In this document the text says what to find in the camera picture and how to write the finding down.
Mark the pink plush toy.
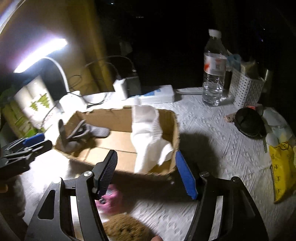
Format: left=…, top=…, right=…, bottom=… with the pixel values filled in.
left=95, top=184, right=122, bottom=215

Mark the grey knitted glove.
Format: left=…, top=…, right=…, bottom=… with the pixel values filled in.
left=58, top=120, right=110, bottom=154

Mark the cotton swab bag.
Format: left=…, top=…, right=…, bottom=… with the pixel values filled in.
left=103, top=213, right=154, bottom=241

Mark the operator hand fingertip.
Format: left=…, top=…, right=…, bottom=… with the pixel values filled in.
left=151, top=235, right=163, bottom=241

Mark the white paper cup pack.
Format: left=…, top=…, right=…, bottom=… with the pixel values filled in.
left=14, top=75, right=59, bottom=132

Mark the green paper cup pack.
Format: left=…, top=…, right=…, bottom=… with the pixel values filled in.
left=1, top=88, right=38, bottom=138

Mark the brown cardboard box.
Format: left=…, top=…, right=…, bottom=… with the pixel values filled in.
left=54, top=108, right=180, bottom=180

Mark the white desk lamp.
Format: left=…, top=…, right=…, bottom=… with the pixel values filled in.
left=14, top=38, right=87, bottom=110

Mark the black round dish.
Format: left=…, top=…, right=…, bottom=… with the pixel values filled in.
left=234, top=108, right=267, bottom=139

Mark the white power strip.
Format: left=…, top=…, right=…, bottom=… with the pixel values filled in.
left=137, top=85, right=175, bottom=105

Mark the white power adapter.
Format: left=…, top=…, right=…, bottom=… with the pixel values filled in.
left=113, top=78, right=128, bottom=100

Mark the black power adapter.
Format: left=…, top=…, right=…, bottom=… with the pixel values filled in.
left=126, top=69, right=142, bottom=97

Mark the yellow plastic bag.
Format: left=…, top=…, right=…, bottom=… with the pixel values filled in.
left=269, top=142, right=295, bottom=204

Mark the white perforated storage basket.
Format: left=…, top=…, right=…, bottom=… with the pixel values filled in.
left=228, top=60, right=265, bottom=108

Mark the yellow curtain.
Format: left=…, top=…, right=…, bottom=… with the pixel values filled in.
left=1, top=1, right=113, bottom=94

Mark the clear plastic water bottle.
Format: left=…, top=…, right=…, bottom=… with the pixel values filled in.
left=202, top=29, right=227, bottom=106

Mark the black lamp cable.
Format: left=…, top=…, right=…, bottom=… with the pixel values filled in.
left=41, top=55, right=137, bottom=123

